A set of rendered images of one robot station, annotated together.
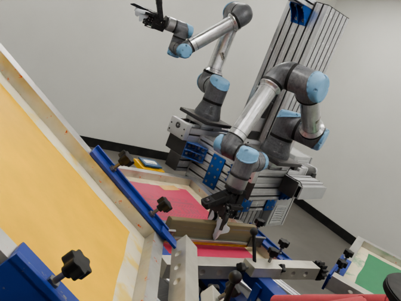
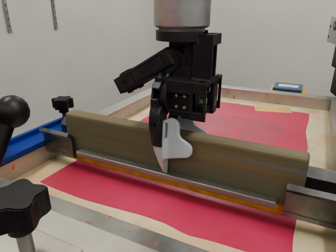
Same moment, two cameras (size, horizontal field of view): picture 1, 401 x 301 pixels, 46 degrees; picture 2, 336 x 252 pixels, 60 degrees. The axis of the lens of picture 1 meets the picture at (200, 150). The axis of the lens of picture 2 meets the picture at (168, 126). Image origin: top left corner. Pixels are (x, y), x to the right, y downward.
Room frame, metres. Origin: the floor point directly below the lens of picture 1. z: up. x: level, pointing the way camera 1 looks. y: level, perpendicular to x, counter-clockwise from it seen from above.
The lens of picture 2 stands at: (1.45, -0.53, 1.23)
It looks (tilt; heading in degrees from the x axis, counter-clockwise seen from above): 22 degrees down; 63
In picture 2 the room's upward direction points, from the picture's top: straight up
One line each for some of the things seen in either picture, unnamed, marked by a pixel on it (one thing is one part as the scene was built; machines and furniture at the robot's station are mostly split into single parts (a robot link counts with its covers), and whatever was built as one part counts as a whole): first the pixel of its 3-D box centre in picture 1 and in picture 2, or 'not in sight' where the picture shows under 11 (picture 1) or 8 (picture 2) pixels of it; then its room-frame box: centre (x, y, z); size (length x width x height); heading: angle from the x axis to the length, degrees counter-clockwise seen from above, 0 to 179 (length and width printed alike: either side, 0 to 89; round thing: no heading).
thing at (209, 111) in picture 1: (209, 108); not in sight; (2.61, 0.04, 1.31); 0.15 x 0.15 x 0.10
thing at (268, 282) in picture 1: (267, 289); not in sight; (1.37, -0.36, 1.02); 0.17 x 0.06 x 0.05; 37
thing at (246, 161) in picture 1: (244, 162); not in sight; (1.66, -0.17, 1.31); 0.09 x 0.08 x 0.11; 153
